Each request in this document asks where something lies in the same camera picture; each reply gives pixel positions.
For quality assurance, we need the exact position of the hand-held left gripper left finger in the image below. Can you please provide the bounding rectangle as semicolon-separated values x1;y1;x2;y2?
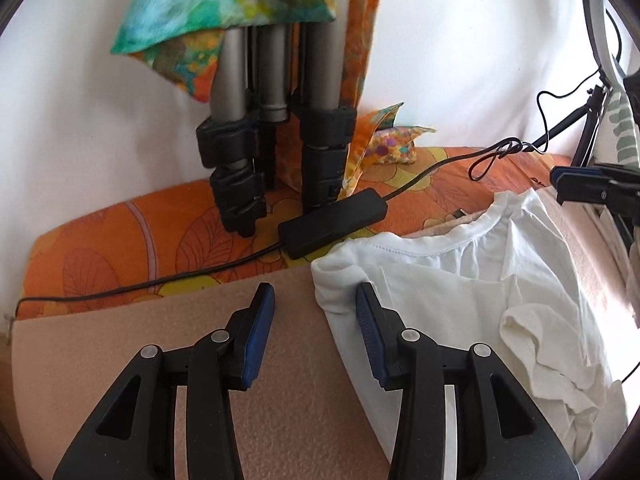
52;282;277;480

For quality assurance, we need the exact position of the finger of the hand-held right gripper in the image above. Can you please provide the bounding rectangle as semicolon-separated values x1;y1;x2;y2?
555;175;640;216
549;164;640;181

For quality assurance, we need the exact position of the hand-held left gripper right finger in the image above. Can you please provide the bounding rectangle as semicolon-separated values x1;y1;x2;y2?
354;282;581;480

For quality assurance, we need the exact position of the white t-shirt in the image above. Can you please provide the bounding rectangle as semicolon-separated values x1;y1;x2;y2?
310;190;631;466

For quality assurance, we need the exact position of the black mini tripod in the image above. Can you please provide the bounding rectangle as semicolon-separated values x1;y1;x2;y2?
532;85;608;168

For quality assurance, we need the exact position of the green white patterned pillow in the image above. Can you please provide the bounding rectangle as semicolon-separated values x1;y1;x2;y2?
597;90;640;171

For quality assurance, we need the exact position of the orange floral bedsheet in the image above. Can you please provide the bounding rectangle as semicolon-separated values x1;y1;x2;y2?
22;145;573;321

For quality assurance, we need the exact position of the orange dotted cloth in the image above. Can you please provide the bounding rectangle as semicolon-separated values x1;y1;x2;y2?
341;102;438;196

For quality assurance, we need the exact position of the silver folded tripod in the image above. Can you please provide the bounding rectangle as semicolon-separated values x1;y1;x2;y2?
195;20;358;238

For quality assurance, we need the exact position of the orange patterned cloth strip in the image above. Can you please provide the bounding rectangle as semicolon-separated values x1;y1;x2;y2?
340;0;388;111

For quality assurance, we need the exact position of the colourful tie-dye scarf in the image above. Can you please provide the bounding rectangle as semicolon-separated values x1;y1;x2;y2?
110;0;343;106

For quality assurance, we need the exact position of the black inline cable controller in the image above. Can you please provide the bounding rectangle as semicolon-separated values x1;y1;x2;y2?
277;187;388;261

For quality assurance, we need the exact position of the black power cable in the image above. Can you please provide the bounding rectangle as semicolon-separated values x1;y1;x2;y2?
15;72;608;318

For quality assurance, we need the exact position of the white ring light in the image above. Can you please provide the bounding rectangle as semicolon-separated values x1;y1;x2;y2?
562;0;628;91

